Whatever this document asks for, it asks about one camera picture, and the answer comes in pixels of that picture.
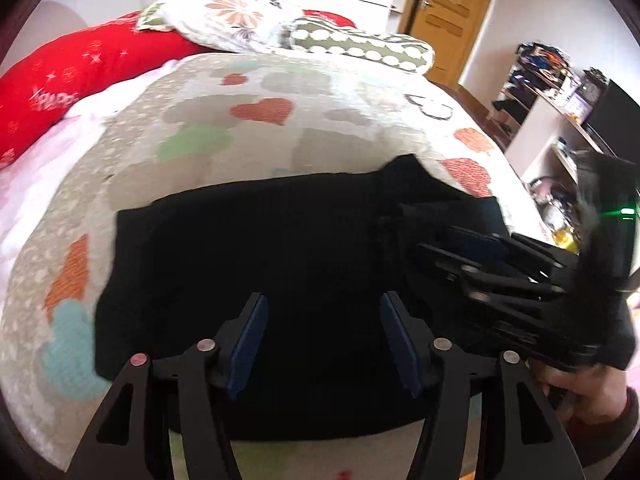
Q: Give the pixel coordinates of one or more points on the wooden door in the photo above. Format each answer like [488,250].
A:
[450,15]

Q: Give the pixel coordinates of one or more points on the person's right forearm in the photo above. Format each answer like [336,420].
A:
[612,440]

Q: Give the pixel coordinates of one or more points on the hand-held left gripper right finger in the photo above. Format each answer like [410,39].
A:
[401,347]

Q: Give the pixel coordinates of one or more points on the white bed sheet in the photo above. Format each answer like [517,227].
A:
[45,180]

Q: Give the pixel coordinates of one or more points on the red long pillow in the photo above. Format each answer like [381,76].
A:
[70,80]

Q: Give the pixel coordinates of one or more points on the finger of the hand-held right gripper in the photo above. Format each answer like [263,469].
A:
[492,300]
[480,245]

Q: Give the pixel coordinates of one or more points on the heart print blanket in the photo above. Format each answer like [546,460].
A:
[225,125]

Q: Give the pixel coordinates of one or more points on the black monitor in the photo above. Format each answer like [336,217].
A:
[615,115]

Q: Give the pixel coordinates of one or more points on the person's right hand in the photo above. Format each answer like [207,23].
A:
[585,390]

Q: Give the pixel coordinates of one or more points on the floral white pillow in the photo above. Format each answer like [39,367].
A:
[225,15]

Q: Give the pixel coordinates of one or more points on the white shelf unit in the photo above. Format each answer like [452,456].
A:
[535,125]

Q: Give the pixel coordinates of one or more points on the pile of clothes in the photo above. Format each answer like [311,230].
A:
[542,60]

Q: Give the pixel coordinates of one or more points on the green dotted bolster pillow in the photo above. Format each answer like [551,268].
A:
[360,45]

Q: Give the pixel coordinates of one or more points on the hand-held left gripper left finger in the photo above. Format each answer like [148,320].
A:
[246,347]

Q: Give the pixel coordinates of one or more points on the black pants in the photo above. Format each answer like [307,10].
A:
[280,240]

